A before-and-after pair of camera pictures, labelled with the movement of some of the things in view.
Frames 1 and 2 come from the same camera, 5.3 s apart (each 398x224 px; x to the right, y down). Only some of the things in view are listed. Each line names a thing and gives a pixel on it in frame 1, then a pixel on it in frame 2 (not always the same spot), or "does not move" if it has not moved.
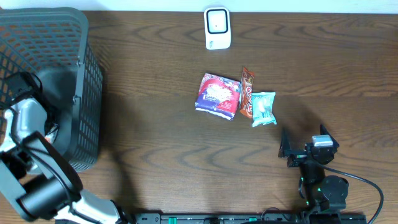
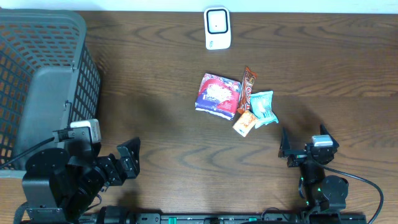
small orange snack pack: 50,137 -> 245,122
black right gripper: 298,157 does not move
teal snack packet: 263,108 does not move
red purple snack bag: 218,96 does not move
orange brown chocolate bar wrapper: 247,78 does not move
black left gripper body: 14,86 -> 123,165
